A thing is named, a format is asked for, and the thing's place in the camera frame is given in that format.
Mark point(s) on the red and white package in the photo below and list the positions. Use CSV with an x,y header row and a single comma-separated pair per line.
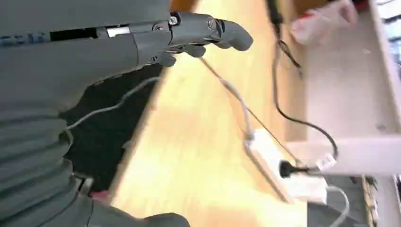
x,y
319,22

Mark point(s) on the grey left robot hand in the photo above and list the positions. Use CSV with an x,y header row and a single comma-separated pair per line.
x,y
78,56

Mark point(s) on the ribbed grey left arm sleeve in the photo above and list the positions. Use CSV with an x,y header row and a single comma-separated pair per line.
x,y
28,156

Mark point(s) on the white power strip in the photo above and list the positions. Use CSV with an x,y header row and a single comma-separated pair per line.
x,y
300,188

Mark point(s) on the white desk frame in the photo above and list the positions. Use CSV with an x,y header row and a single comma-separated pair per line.
x,y
344,94

